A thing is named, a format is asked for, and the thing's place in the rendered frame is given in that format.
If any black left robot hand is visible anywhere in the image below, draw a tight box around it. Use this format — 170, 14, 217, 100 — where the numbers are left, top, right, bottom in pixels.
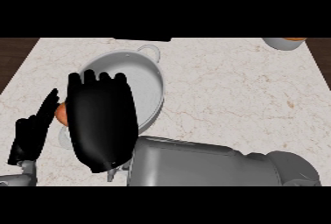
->
6, 87, 60, 167

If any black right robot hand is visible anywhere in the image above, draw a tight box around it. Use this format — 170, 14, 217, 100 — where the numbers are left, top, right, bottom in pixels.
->
65, 69, 140, 174

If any orange sweet potato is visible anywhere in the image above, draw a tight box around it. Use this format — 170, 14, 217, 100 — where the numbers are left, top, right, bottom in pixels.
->
54, 101, 69, 127

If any grey bowl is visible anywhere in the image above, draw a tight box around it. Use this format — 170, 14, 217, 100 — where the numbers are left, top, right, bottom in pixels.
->
261, 37, 307, 52

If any silver pot with handles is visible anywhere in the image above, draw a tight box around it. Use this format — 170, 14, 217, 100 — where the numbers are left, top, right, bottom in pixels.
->
56, 44, 167, 151

